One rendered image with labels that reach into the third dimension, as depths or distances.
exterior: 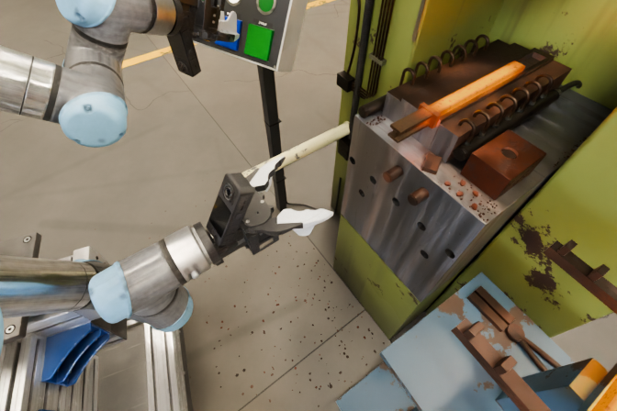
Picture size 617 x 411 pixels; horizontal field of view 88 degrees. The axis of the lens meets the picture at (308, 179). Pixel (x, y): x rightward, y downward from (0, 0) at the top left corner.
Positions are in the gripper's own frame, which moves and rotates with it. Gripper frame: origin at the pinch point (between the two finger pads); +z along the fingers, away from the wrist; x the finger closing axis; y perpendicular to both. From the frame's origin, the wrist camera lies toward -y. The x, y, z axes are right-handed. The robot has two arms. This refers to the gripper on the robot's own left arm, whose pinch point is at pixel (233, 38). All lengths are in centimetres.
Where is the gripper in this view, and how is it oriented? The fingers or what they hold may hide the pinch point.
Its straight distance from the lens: 82.8
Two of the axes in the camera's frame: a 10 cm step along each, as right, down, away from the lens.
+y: 2.5, -8.8, -4.1
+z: 4.4, -2.7, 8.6
